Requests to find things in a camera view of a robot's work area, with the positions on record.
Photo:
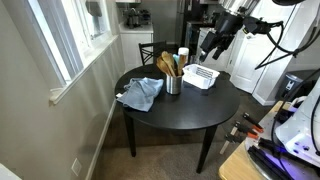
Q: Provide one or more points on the wooden workbench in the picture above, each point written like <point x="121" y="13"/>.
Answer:
<point x="235" y="166"/>

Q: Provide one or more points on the dark wooden spoon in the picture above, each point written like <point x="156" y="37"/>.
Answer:
<point x="162" y="65"/>

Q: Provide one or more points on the wooden spatula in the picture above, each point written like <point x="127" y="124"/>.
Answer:
<point x="181" y="65"/>

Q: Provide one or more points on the white wipes canister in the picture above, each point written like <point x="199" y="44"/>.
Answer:
<point x="183" y="51"/>

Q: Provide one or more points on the teal silicone spatula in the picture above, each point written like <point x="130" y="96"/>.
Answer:
<point x="175" y="59"/>

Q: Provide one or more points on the black orange bar clamp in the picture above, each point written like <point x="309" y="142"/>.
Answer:
<point x="246" y="129"/>
<point x="231" y="140"/>
<point x="253" y="122"/>

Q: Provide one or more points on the light wooden spoon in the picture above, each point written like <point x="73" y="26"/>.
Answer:
<point x="169" y="60"/>

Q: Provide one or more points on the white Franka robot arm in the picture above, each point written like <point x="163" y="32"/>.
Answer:
<point x="300" y="130"/>

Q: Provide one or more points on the white wall outlet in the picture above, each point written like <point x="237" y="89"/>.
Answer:
<point x="76" y="166"/>

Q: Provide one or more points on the black trash bin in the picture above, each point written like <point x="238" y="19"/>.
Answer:
<point x="290" y="86"/>

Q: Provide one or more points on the black kitchen stove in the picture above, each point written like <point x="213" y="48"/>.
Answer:
<point x="193" y="35"/>

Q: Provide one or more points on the black coffee maker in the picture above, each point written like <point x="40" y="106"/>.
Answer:
<point x="132" y="17"/>

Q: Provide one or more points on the steel utensil holder cup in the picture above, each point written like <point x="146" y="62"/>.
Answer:
<point x="173" y="85"/>

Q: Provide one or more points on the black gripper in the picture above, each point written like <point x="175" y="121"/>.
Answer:
<point x="225" y="28"/>

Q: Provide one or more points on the black dining chair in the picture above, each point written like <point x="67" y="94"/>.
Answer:
<point x="151" y="51"/>

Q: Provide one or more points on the white panel door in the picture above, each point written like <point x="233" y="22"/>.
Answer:
<point x="256" y="56"/>

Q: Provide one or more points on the round black table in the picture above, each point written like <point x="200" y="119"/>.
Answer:
<point x="186" y="106"/>

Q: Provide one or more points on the white plastic basket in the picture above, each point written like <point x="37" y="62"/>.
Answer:
<point x="200" y="76"/>

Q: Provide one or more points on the blue cloth towel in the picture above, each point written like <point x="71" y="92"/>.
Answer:
<point x="141" y="93"/>

